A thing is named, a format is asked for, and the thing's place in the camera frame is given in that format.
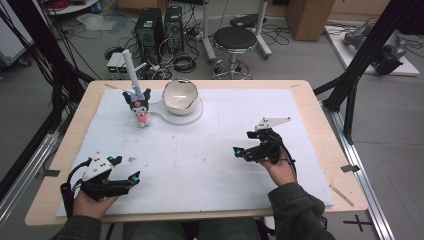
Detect black tape cross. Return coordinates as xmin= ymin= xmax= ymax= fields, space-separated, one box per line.
xmin=343 ymin=214 xmax=373 ymax=233

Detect white foam mat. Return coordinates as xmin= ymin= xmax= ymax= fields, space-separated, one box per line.
xmin=56 ymin=88 xmax=335 ymax=218

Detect black computer tower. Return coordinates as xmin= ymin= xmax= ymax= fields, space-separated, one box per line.
xmin=164 ymin=5 xmax=185 ymax=54
xmin=134 ymin=8 xmax=166 ymax=66

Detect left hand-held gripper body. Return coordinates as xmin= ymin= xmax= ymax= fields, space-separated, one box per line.
xmin=80 ymin=151 xmax=132 ymax=202

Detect clear plastic sheet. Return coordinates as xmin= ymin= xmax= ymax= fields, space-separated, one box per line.
xmin=76 ymin=12 xmax=130 ymax=34

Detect grey device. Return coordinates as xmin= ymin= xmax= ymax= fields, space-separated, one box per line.
xmin=343 ymin=22 xmax=408 ymax=76

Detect black and white plush toy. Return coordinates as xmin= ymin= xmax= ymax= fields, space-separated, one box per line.
xmin=122 ymin=88 xmax=153 ymax=128

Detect person's right hand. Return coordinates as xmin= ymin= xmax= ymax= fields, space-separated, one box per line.
xmin=258 ymin=149 xmax=298 ymax=188

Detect white board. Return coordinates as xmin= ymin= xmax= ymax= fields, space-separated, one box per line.
xmin=324 ymin=24 xmax=421 ymax=78

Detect coiled black cable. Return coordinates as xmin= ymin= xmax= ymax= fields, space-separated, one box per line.
xmin=172 ymin=51 xmax=198 ymax=74

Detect black round stool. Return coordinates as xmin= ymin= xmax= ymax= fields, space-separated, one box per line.
xmin=212 ymin=26 xmax=258 ymax=80

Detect aluminium rail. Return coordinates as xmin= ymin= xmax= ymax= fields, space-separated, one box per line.
xmin=0 ymin=132 xmax=60 ymax=229
xmin=321 ymin=100 xmax=397 ymax=240

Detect thin wooden stick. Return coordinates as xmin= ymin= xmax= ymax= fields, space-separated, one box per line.
xmin=329 ymin=184 xmax=355 ymax=208

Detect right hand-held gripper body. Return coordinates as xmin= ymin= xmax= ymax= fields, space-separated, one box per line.
xmin=244 ymin=116 xmax=292 ymax=164

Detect black metal frame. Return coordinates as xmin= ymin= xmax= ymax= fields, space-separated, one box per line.
xmin=313 ymin=0 xmax=424 ymax=145
xmin=0 ymin=0 xmax=95 ymax=194

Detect white power supply box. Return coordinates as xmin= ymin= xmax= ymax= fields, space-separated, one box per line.
xmin=117 ymin=54 xmax=129 ymax=75
xmin=106 ymin=52 xmax=123 ymax=74

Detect brown wooden cabinet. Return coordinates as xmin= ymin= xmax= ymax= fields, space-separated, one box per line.
xmin=284 ymin=0 xmax=336 ymax=42

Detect white stand with post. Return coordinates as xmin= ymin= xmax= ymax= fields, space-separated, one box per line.
xmin=121 ymin=49 xmax=204 ymax=127

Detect white desk leg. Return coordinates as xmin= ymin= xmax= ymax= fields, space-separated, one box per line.
xmin=254 ymin=0 xmax=273 ymax=60
xmin=200 ymin=0 xmax=218 ymax=63

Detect white egg-shaped bowl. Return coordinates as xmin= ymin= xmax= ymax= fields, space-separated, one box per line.
xmin=162 ymin=78 xmax=201 ymax=116

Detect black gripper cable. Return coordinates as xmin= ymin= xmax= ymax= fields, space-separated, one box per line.
xmin=59 ymin=157 xmax=93 ymax=218
xmin=275 ymin=135 xmax=298 ymax=183

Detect person's left hand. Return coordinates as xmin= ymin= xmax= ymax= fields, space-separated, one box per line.
xmin=72 ymin=190 xmax=119 ymax=220

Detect person's legs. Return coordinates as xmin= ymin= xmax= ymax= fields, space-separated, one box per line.
xmin=122 ymin=218 xmax=268 ymax=240

